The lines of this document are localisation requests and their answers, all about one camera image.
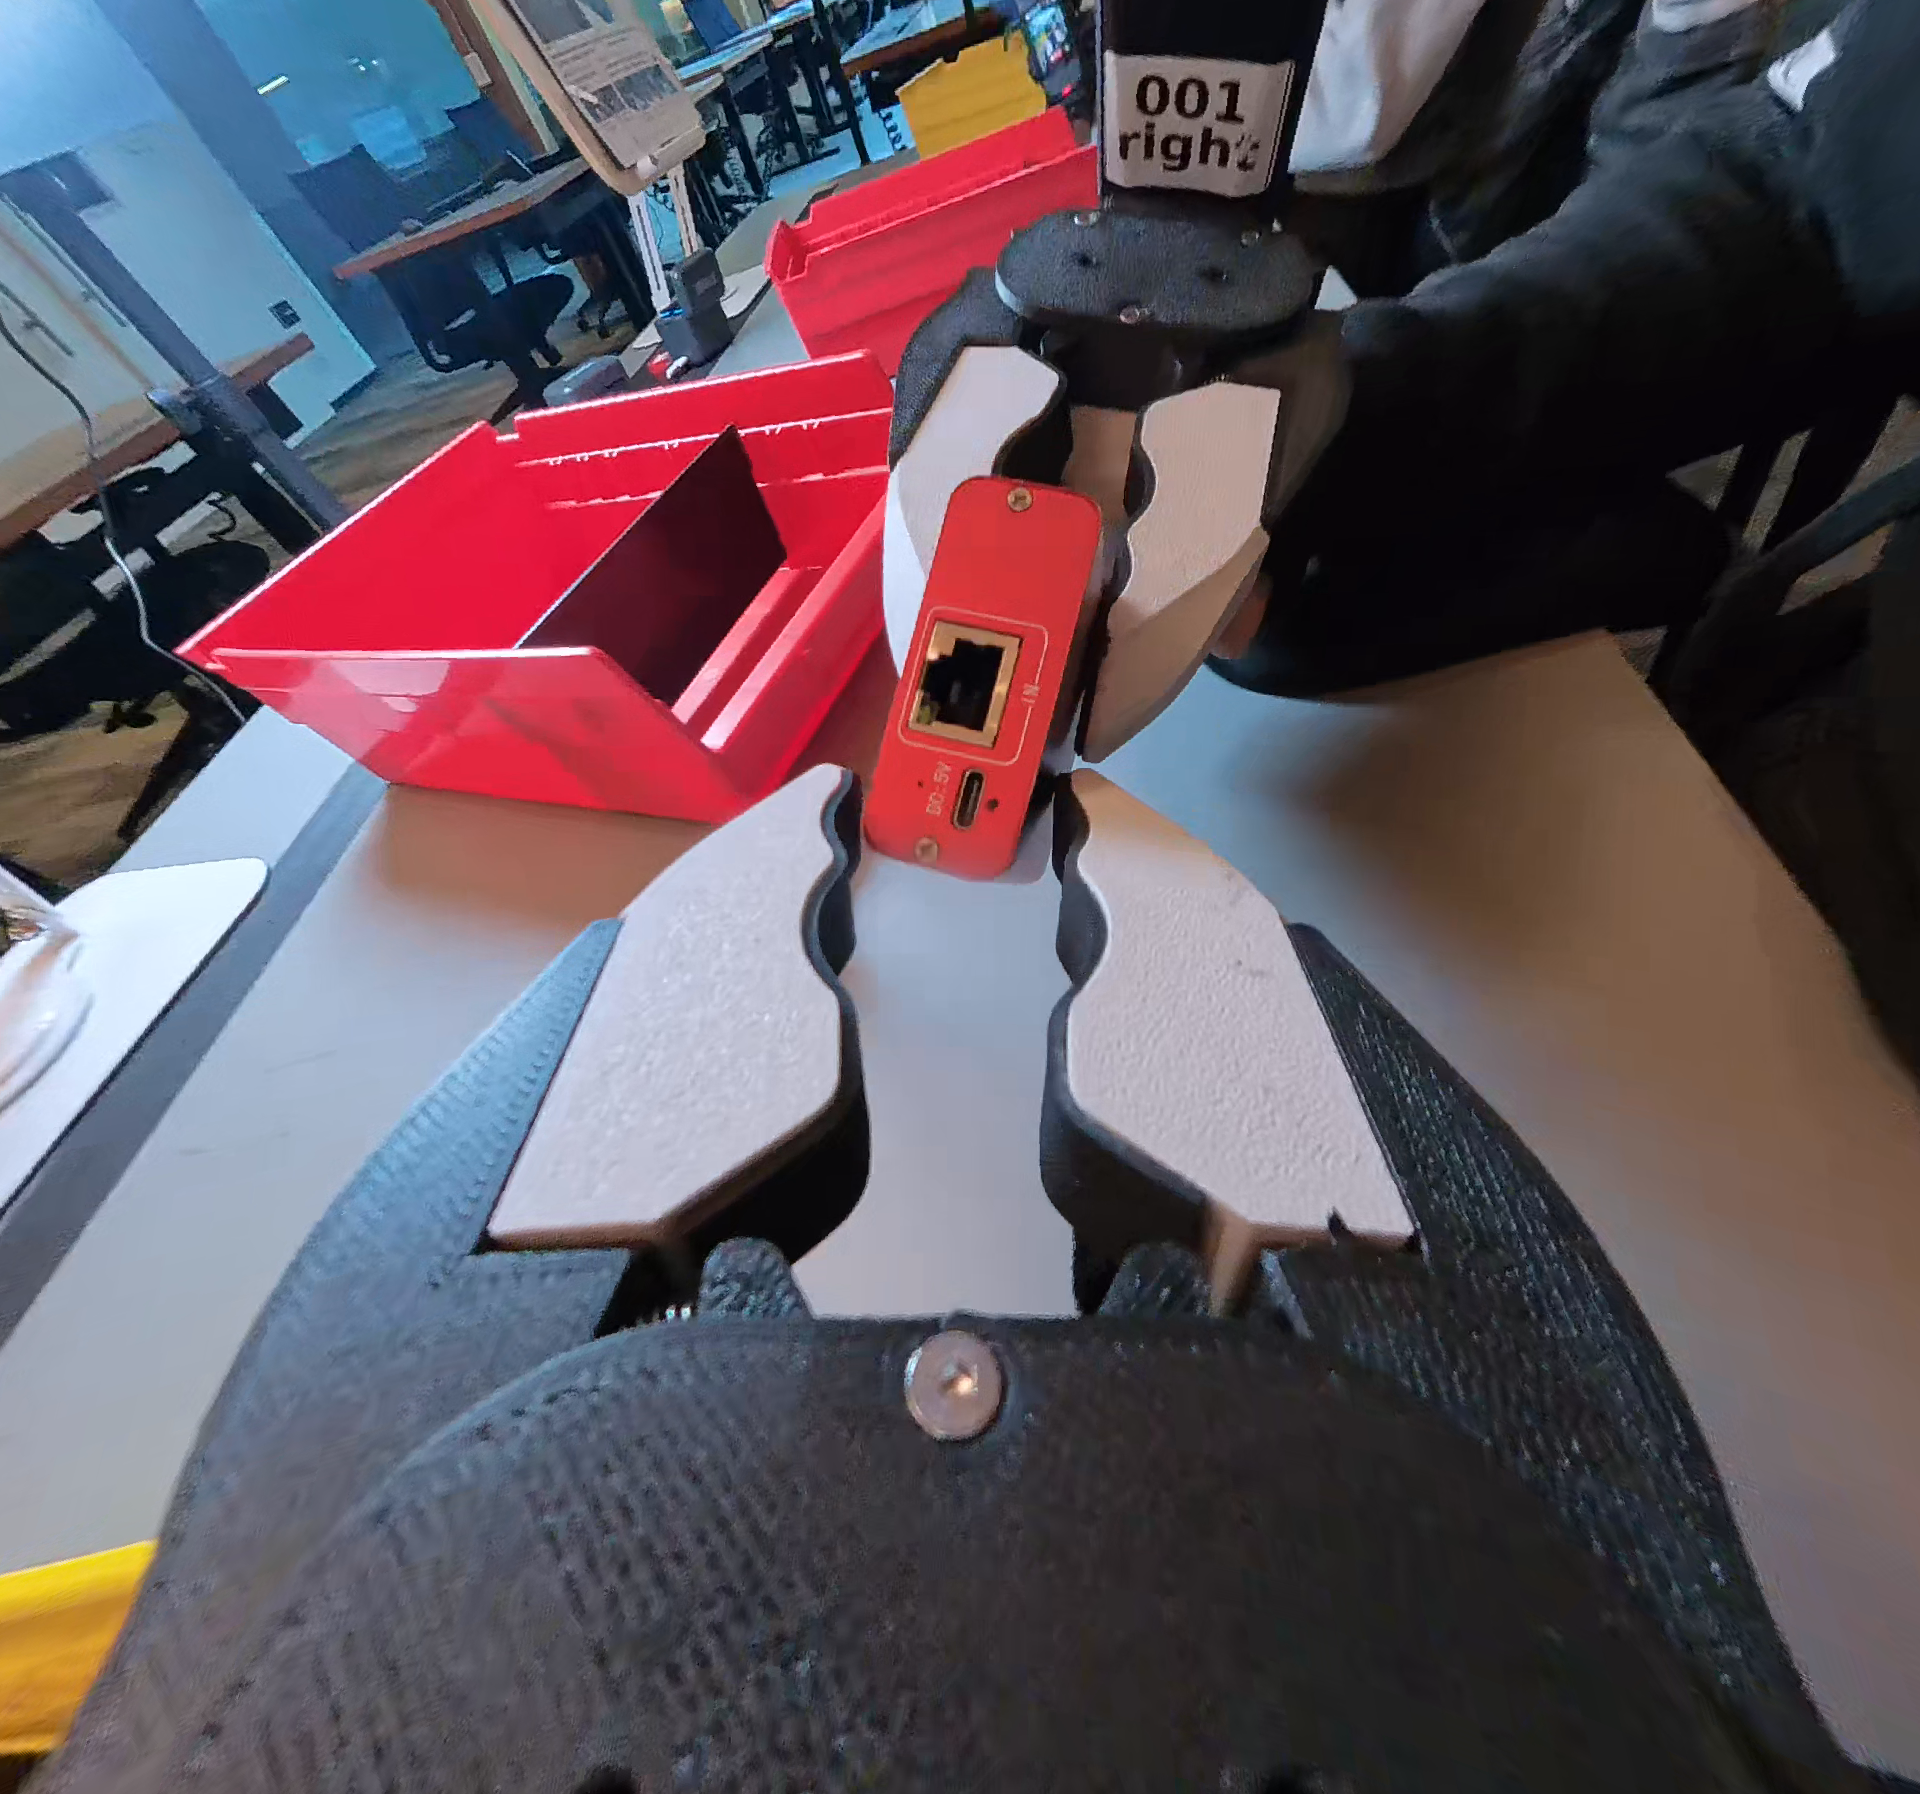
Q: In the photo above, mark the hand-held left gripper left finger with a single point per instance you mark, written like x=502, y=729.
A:
x=705, y=1056

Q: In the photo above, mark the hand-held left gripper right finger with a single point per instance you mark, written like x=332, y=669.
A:
x=1213, y=1056

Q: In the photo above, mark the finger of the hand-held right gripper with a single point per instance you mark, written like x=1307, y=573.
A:
x=1199, y=535
x=976, y=412

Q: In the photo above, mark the red ethernet splitter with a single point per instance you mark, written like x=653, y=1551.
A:
x=976, y=685

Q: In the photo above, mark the red plastic bin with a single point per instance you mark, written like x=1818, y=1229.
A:
x=933, y=250
x=449, y=715

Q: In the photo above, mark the yellow plastic bin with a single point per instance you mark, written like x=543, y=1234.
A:
x=976, y=98
x=59, y=1642

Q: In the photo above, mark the person's right forearm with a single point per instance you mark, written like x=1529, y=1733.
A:
x=1501, y=444

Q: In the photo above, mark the small black desk device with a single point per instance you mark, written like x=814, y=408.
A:
x=695, y=314

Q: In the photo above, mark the black bin divider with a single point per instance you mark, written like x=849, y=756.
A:
x=678, y=577

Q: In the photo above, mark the wooden background desk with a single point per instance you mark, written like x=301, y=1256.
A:
x=92, y=429
x=466, y=215

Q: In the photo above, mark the black office chair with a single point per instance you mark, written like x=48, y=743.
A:
x=92, y=593

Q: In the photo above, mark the dark steel column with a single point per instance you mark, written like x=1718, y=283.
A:
x=165, y=216

